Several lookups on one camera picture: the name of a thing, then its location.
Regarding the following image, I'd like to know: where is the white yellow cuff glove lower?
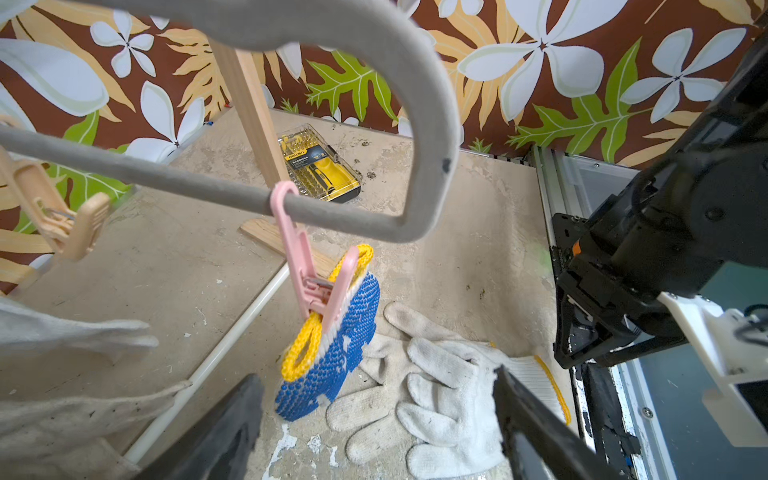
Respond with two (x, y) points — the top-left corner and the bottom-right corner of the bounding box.
(326, 302), (571, 479)

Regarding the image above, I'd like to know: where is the beige clothes peg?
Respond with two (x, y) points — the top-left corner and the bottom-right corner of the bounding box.
(1, 146), (111, 262)

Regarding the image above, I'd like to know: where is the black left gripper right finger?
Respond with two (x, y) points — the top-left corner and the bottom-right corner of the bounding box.
(493, 366), (620, 479)

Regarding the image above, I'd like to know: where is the white clip hanger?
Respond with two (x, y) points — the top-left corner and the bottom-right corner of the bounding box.
(0, 0), (463, 244)

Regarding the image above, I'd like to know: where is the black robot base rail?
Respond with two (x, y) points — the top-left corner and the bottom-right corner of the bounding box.
(576, 363), (641, 479)

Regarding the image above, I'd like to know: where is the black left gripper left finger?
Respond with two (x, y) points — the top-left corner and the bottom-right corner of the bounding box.
(136, 374), (265, 479)

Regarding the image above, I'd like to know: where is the pink clothes peg right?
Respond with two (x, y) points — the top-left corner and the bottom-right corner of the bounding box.
(269, 181), (360, 336)

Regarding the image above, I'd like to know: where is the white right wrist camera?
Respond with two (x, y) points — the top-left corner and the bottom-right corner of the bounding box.
(657, 292), (767, 447)

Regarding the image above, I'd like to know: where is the yellow screwdriver bit set case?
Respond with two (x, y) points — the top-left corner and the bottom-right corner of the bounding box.
(278, 124), (362, 203)

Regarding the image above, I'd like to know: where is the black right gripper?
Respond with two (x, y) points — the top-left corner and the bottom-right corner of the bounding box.
(550, 213), (687, 369)

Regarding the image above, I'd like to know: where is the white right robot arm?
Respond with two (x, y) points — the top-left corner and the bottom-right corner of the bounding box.
(551, 37), (767, 368)

